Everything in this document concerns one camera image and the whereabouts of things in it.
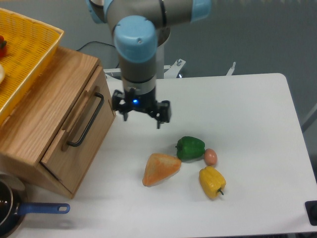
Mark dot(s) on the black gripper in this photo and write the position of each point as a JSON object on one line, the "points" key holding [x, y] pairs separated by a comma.
{"points": [[144, 103]]}

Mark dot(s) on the wooden top drawer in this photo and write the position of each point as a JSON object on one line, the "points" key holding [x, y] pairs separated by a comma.
{"points": [[71, 153]]}

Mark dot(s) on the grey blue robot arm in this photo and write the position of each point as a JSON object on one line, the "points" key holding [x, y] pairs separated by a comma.
{"points": [[136, 27]]}

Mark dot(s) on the wooden drawer cabinet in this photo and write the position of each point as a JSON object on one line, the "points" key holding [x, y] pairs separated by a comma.
{"points": [[27, 134]]}

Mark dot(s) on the orange bread slice toy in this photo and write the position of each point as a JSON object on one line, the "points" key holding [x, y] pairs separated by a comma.
{"points": [[159, 167]]}

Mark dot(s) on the green bell pepper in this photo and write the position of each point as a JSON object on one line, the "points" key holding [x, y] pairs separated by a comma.
{"points": [[189, 148]]}

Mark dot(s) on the brown egg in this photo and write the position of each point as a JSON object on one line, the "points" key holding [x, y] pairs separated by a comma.
{"points": [[210, 157]]}

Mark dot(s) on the yellow bell pepper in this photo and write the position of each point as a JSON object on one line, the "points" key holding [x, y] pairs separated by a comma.
{"points": [[212, 182]]}

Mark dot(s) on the yellow plastic basket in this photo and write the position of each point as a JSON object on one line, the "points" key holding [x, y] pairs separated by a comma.
{"points": [[31, 45]]}

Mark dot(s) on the white vegetable toy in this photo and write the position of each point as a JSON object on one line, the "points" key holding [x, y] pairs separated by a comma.
{"points": [[2, 73]]}

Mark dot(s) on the red tomato toy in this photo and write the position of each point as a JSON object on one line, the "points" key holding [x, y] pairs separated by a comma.
{"points": [[3, 47]]}

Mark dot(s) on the black table corner device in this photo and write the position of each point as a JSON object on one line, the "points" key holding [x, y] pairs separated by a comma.
{"points": [[311, 209]]}

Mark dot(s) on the blue handled saucepan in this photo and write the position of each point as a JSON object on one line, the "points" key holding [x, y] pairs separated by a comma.
{"points": [[14, 205]]}

